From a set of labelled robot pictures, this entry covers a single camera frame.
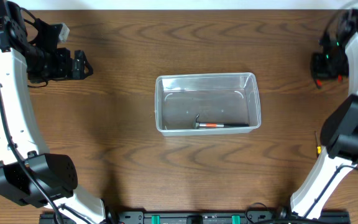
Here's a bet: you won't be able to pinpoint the clear plastic storage container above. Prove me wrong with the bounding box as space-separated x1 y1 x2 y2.
155 72 262 137

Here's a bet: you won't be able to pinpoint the black yellow screwdriver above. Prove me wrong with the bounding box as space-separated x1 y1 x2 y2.
314 131 322 156

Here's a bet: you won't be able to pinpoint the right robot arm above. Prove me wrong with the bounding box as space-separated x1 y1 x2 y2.
280 9 358 223

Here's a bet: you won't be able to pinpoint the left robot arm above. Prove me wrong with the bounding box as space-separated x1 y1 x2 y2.
0 1 109 223

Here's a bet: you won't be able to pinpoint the small black-handled claw hammer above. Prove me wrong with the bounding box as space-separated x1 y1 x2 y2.
193 115 249 129

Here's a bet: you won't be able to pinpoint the left black cable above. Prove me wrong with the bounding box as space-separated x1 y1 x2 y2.
0 52 68 224

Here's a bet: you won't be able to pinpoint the red-handled cutting pliers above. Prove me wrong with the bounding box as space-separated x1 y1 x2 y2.
313 74 343 89

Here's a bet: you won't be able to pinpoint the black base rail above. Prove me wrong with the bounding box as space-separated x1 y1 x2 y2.
39 210 351 224

